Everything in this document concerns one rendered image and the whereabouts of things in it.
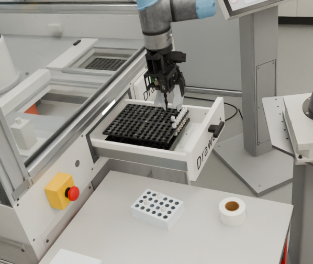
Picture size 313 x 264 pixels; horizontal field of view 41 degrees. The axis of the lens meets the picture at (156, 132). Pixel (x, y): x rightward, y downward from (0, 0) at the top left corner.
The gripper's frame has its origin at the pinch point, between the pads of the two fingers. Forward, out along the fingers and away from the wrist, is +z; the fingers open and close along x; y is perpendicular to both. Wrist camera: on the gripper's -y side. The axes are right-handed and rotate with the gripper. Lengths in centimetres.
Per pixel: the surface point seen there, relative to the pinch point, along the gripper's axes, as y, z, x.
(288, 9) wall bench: -296, 82, -19
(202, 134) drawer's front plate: 5.4, 5.3, 10.6
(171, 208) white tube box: 22.9, 18.2, 6.6
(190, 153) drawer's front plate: 14.2, 5.3, 10.4
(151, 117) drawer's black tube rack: -2.9, 7.2, -9.8
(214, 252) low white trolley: 31.3, 21.4, 21.3
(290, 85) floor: -187, 99, 2
